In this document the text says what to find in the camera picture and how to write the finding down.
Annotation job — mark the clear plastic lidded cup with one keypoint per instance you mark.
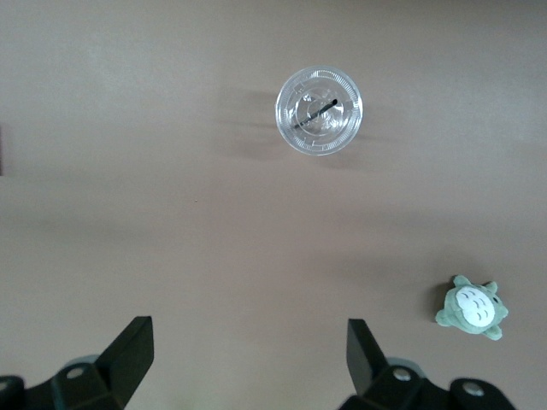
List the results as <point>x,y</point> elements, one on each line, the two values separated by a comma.
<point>327,137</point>

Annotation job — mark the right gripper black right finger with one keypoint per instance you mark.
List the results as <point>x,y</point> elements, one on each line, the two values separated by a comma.
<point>363,354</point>

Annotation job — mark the grey green Totoro plush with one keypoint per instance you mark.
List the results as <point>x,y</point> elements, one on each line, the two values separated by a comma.
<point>470,307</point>

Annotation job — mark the black drinking straw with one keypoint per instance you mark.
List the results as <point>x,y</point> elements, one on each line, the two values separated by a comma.
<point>316,113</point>

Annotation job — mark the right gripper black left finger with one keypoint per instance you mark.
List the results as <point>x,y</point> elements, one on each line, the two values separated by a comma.
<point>124,359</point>

